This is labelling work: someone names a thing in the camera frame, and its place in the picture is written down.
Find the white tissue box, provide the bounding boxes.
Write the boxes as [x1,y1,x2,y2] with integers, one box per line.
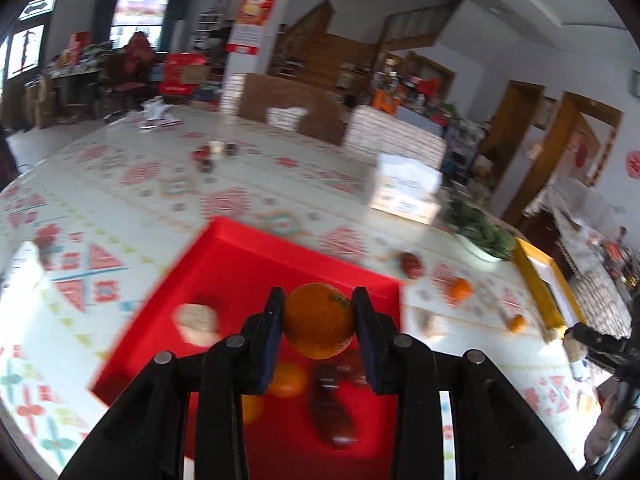
[367,154,443,226]

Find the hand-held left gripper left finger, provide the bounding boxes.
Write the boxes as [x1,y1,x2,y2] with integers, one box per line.
[60,287,288,480]

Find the red wall calendar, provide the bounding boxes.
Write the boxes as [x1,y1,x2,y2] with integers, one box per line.
[225,0,277,56]

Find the dark framed glass door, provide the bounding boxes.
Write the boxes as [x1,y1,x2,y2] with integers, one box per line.
[0,0,60,81]

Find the small orange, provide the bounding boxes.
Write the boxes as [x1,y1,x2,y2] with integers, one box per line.
[267,362,308,400]
[241,394,265,426]

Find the white papers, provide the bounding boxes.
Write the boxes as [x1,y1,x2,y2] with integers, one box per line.
[102,100,183,131]

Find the brown chair back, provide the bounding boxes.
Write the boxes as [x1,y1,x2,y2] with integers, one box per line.
[235,72,351,147]

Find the cabinet with lace cover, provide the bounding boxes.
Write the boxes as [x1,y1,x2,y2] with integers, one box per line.
[522,177,640,281]

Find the wooden door frame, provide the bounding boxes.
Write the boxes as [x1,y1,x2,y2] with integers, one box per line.
[482,80,546,181]

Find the grey patterned chair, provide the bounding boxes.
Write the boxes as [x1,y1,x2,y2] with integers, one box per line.
[570,270,633,341]

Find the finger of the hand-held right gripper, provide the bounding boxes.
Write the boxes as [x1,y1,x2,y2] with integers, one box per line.
[565,322,632,358]

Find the window with blue curtains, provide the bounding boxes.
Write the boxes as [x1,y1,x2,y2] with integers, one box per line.
[95,0,193,53]

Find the open wooden door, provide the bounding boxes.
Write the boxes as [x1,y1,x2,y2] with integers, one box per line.
[500,91,625,226]

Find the yellow box lid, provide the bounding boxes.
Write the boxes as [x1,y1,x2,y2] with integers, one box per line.
[512,237,588,333]

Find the red tray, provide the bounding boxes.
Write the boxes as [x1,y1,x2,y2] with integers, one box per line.
[90,216,406,480]

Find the wooden staircase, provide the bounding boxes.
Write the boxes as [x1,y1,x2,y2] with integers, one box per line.
[270,0,466,91]

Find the person's right hand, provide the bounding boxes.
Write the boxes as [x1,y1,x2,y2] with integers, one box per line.
[584,395,628,468]

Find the red cloth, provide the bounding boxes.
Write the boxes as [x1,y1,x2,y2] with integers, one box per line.
[120,31,156,86]

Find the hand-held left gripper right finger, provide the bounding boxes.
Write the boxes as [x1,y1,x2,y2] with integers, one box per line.
[351,287,586,480]

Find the red gift box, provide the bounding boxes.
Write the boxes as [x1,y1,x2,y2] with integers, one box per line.
[159,52,211,97]

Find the white oval plate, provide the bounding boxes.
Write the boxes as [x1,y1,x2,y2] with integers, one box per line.
[452,232,513,263]

